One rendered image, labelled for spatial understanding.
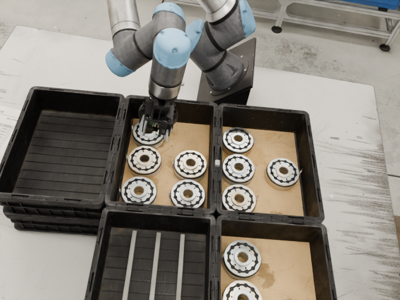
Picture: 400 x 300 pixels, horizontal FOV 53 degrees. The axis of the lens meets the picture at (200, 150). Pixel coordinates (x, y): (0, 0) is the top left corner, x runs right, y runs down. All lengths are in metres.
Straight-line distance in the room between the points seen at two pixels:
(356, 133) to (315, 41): 1.62
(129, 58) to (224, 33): 0.45
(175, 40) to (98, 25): 2.27
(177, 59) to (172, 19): 0.12
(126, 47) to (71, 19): 2.20
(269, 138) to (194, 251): 0.48
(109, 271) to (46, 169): 0.38
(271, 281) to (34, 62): 1.26
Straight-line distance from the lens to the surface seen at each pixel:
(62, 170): 1.29
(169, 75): 0.87
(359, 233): 1.46
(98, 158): 1.29
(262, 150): 1.34
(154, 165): 1.23
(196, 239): 1.15
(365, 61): 3.21
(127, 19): 1.04
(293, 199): 1.27
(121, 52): 0.99
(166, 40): 0.84
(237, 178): 1.23
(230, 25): 1.32
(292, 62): 2.97
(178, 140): 1.32
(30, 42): 1.91
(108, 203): 1.09
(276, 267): 1.16
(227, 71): 1.43
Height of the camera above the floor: 1.89
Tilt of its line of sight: 55 degrees down
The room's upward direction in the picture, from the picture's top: 9 degrees clockwise
